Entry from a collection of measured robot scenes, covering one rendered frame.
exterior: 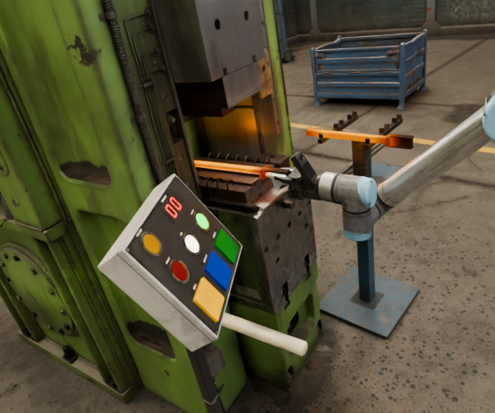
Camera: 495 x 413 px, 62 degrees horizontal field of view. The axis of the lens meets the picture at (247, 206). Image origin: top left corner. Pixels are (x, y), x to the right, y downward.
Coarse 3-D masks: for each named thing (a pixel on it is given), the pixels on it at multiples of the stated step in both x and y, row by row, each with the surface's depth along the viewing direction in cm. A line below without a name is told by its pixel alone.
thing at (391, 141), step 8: (328, 136) 172; (336, 136) 169; (344, 136) 167; (352, 136) 165; (360, 136) 162; (368, 136) 161; (376, 136) 159; (384, 136) 158; (392, 136) 154; (400, 136) 153; (408, 136) 151; (392, 144) 156; (400, 144) 154; (408, 144) 152
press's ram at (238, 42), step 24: (168, 0) 112; (192, 0) 108; (216, 0) 115; (240, 0) 123; (168, 24) 116; (192, 24) 112; (216, 24) 117; (240, 24) 125; (168, 48) 121; (192, 48) 116; (216, 48) 118; (240, 48) 127; (192, 72) 120; (216, 72) 119
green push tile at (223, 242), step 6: (222, 234) 109; (216, 240) 105; (222, 240) 107; (228, 240) 109; (216, 246) 104; (222, 246) 106; (228, 246) 108; (234, 246) 111; (222, 252) 105; (228, 252) 106; (234, 252) 109; (228, 258) 105; (234, 258) 107
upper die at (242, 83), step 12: (240, 72) 128; (252, 72) 134; (180, 84) 132; (192, 84) 129; (204, 84) 127; (216, 84) 124; (228, 84) 124; (240, 84) 129; (252, 84) 135; (180, 96) 134; (192, 96) 132; (204, 96) 129; (216, 96) 126; (228, 96) 125; (240, 96) 130; (228, 108) 126
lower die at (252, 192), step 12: (204, 168) 159; (216, 168) 157; (204, 180) 154; (240, 180) 146; (252, 180) 144; (264, 180) 149; (204, 192) 151; (216, 192) 148; (240, 192) 141; (252, 192) 144; (264, 192) 150; (252, 204) 145
